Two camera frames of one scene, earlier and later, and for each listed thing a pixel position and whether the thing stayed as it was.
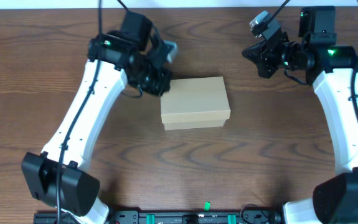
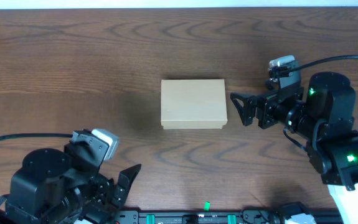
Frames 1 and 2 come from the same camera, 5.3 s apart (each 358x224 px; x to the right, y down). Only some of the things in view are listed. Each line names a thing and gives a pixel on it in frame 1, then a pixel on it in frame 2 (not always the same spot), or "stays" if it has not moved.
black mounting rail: x=172 y=217 stays
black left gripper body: x=155 y=82 → x=111 y=191
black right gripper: x=268 y=59 → x=263 y=109
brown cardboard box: x=195 y=103 stays
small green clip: x=207 y=206 stays
